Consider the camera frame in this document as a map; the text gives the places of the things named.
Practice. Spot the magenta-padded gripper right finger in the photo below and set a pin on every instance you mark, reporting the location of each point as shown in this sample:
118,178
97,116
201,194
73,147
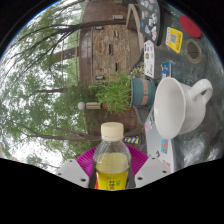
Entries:
150,170

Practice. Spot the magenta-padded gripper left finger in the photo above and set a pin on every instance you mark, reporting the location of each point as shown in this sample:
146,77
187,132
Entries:
75,171

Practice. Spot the yellow-labelled clear drink bottle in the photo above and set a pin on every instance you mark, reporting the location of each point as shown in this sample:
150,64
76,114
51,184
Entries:
111,166

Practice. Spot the blue yellow striped cone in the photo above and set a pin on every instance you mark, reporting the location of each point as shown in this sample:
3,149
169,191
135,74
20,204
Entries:
131,139

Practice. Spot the white ceramic mug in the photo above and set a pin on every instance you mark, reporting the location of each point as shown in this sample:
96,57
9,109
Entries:
173,106

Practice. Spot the green plant in blue pot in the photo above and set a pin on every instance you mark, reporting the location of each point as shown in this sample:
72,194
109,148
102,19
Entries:
140,92

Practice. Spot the small blue card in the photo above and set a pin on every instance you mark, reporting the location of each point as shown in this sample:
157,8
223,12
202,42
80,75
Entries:
166,70

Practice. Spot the yellow card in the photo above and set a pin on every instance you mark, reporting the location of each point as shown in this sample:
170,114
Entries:
174,40

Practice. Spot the flat round red coaster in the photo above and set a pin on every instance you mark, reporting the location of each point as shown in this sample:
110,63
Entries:
190,26

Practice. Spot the black laptop with stickers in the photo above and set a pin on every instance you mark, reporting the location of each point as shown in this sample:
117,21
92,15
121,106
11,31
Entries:
150,16

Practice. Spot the wooden lamp post, globe light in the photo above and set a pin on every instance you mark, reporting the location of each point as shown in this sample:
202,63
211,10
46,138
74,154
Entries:
95,105

